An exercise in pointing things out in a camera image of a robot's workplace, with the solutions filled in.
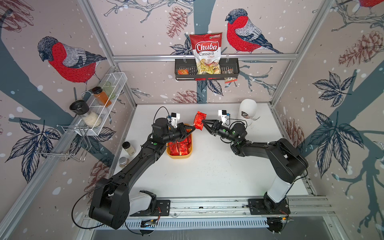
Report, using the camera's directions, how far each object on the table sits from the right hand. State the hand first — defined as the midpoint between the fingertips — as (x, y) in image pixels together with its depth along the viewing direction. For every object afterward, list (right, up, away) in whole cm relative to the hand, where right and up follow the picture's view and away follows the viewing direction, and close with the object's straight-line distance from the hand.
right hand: (202, 123), depth 78 cm
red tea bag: (-2, +1, 0) cm, 2 cm away
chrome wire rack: (-55, -6, -19) cm, 58 cm away
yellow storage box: (-13, -21, +10) cm, 26 cm away
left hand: (-2, -1, -3) cm, 4 cm away
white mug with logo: (+35, +8, +28) cm, 46 cm away
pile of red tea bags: (-13, -15, +12) cm, 24 cm away
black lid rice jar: (-51, +3, -12) cm, 53 cm away
